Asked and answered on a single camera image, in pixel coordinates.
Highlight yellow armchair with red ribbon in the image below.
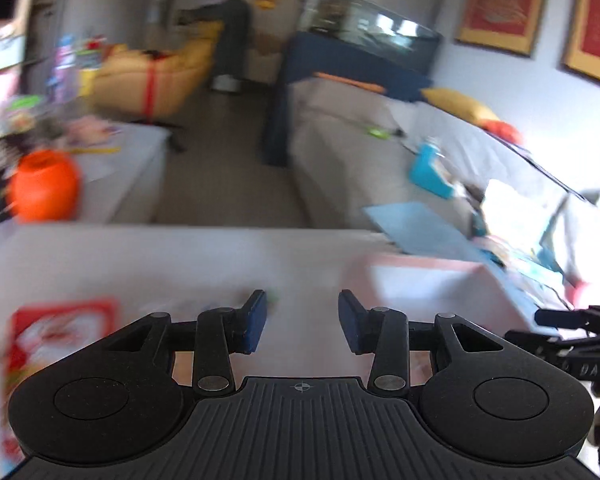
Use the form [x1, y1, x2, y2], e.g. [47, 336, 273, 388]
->
[91, 22, 218, 122]

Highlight orange-red cushion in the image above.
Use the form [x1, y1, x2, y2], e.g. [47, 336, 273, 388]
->
[480, 120, 524, 145]

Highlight grey sofa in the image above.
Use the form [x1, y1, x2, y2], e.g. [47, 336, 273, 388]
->
[287, 80, 600, 311]

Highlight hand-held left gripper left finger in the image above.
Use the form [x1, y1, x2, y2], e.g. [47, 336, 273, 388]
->
[100, 289, 270, 394]

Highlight yellow cushion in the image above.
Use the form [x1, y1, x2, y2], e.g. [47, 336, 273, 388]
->
[421, 87, 501, 127]

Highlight pink cardboard box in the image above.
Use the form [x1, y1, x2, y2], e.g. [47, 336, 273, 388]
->
[342, 252, 573, 376]

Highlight teal box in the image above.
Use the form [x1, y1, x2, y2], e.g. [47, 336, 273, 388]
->
[409, 142, 457, 200]

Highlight orange pumpkin-shaped container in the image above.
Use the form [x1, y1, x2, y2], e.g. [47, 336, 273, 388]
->
[9, 150, 82, 224]

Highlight dark blue cabinet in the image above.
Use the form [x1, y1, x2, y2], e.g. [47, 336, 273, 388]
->
[262, 31, 433, 167]

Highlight light blue sheet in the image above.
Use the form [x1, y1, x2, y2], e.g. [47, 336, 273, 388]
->
[364, 202, 487, 264]

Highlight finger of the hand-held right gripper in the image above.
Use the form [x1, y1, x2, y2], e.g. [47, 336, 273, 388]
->
[534, 305, 600, 331]
[504, 329, 600, 362]

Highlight low white table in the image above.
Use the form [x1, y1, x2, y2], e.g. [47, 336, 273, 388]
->
[65, 120, 173, 224]

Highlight red snack packet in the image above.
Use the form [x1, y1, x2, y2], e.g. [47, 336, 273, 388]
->
[0, 299, 121, 466]

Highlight glass fish tank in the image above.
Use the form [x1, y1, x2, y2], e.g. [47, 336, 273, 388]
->
[299, 0, 443, 70]

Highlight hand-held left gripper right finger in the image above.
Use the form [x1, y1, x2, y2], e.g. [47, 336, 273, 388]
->
[337, 289, 506, 396]

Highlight orange stick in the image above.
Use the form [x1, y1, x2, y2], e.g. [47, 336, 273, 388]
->
[314, 72, 387, 95]

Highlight dark hanging coat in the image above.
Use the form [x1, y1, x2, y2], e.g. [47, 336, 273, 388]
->
[212, 0, 255, 92]

